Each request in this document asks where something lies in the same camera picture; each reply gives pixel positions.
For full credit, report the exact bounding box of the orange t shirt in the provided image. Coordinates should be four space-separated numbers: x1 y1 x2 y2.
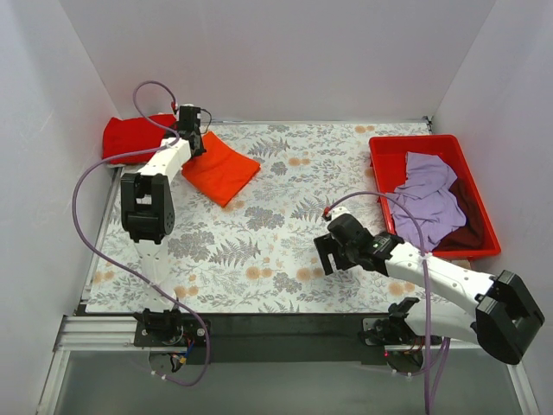
181 131 261 208

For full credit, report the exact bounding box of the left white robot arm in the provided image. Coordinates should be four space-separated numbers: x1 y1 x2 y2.
120 105 205 346

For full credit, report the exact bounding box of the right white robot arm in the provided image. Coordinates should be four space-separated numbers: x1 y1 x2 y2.
314 207 545 365

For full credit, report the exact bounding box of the floral patterned table mat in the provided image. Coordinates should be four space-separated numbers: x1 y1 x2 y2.
86 122 485 315

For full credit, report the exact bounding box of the folded red t shirt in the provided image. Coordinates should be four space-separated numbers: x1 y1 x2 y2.
101 113 180 165

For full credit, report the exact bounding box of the lavender t shirt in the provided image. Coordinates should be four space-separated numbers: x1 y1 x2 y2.
389 152 467 251

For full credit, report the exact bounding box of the red plastic bin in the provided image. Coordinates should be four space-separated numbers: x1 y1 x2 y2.
369 135 501 260

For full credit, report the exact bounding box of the dark maroon t shirt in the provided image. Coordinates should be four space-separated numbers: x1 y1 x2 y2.
435 178 485 252

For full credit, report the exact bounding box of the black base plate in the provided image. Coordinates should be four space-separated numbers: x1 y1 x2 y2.
133 310 423 365

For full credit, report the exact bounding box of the aluminium frame rail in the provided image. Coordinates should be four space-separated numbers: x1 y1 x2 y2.
38 315 539 414

